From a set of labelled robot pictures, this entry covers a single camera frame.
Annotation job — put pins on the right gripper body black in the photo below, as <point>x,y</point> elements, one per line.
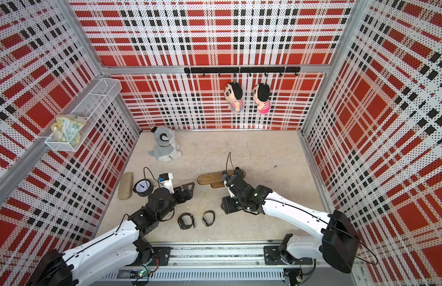
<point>242,201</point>

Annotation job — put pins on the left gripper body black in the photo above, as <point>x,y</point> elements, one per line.
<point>175,199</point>

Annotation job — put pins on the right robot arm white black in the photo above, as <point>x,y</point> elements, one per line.
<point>337,239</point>

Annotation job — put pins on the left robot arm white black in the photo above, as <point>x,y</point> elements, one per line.
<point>121,246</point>

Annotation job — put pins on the chunky black watch leftmost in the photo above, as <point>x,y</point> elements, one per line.
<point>186,221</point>

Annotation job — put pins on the wooden watch stand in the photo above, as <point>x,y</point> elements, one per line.
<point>215,180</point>

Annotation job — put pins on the black round alarm clock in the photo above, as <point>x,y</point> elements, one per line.
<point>143,188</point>

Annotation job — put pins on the grey white plush dog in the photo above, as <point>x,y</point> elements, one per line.
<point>166,149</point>

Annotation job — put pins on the beige glasses case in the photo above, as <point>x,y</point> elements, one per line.
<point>125,186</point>

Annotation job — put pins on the hanging doll pink shirt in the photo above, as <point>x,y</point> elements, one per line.
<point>261,96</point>

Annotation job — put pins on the hanging doll striped shirt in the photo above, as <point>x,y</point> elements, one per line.
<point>233,94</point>

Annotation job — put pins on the yellow green snack packets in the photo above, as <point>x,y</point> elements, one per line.
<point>67,129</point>

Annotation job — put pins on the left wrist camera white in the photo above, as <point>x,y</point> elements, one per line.
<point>166,181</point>

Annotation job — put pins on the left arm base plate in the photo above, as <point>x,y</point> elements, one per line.
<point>154,256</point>

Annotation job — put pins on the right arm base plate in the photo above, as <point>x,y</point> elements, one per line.
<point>273,257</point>

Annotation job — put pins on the aluminium mounting rail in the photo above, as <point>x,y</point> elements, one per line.
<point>233,254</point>

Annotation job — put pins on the black hook rail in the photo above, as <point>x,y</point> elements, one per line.
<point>235,70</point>

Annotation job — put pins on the white wire basket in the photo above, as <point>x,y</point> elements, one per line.
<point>92,106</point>

